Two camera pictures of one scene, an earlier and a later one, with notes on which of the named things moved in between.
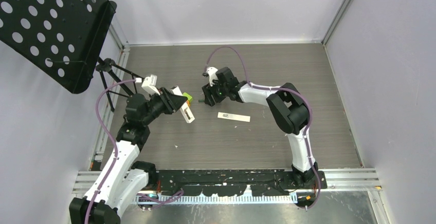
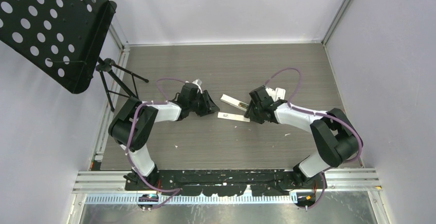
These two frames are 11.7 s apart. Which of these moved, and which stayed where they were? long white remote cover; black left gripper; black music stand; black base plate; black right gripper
Moved: black left gripper; black right gripper
Stayed: black music stand; black base plate; long white remote cover
